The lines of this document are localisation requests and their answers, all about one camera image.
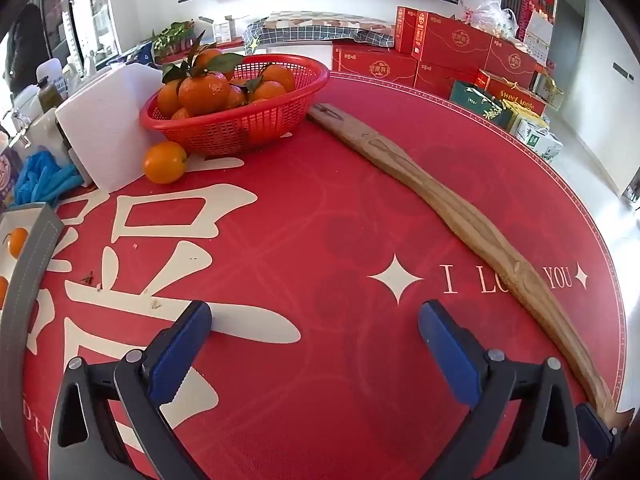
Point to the yellow gift box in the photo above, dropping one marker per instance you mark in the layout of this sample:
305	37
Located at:
522	112

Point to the small white boxes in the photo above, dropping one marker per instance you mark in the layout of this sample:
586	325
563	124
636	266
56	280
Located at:
225	30

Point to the clear plastic bag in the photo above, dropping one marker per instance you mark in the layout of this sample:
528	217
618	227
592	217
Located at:
492	17

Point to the pile of leafy mandarins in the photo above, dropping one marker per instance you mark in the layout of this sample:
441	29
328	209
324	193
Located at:
202	92

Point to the green potted plant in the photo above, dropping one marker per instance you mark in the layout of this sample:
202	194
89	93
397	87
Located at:
172	37

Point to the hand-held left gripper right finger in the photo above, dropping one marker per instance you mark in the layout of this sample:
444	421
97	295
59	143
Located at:
447	355

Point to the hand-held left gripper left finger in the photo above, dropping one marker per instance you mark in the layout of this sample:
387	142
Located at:
180	355

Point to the red and gold apple box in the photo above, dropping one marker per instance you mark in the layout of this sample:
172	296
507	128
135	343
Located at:
515	92

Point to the narrow red gift box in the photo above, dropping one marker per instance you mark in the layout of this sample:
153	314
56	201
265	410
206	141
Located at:
405	30

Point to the glass display cabinet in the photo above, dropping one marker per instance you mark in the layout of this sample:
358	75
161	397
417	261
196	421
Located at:
75	10

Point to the white paper towel roll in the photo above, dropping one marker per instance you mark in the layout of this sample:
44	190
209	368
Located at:
107	125

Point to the doorway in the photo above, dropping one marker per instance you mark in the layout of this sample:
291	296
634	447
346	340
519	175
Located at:
570	35

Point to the small orange mandarin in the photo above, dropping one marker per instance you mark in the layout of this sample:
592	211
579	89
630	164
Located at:
165	161
2	290

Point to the desk calendar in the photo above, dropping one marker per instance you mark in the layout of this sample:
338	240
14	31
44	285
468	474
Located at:
537	35

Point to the black wall panel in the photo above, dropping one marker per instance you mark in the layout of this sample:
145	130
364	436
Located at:
624	71

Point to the checkered cloth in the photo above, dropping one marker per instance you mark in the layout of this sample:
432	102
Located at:
320	32

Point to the silver metal figurine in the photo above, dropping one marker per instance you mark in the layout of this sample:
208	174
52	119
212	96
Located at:
15	125

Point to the mandarin with green stem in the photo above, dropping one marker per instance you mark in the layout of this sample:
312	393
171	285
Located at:
17	241

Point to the green gift bag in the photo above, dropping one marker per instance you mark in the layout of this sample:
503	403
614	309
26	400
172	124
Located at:
477	102

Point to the blue rubber gloves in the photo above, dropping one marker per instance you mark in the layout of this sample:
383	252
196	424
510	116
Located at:
42	177

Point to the grey tray with white lining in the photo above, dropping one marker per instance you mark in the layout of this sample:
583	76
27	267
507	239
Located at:
20	285

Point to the long wooden board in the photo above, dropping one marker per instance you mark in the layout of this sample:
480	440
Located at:
450	200

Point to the red plastic basket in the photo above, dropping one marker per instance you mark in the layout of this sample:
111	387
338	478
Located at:
240	125

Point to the white plastic jug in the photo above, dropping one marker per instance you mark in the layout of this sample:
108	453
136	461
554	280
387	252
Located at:
50	70

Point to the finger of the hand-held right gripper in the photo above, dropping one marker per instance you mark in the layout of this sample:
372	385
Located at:
595	430

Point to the dark bottle with label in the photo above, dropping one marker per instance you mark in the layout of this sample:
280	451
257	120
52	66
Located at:
49	95

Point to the small cardboard box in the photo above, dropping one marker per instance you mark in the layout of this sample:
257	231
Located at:
547	87

